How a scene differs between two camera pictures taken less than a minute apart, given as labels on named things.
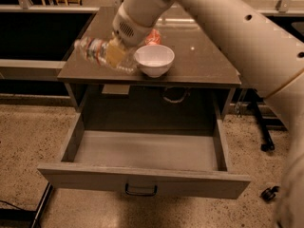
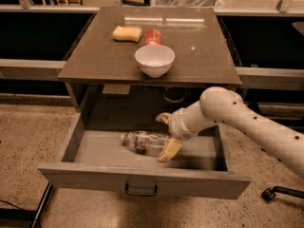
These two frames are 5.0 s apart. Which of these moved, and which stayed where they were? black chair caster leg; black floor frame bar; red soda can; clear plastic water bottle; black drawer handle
Moved: clear plastic water bottle
Stayed: red soda can; black drawer handle; black chair caster leg; black floor frame bar
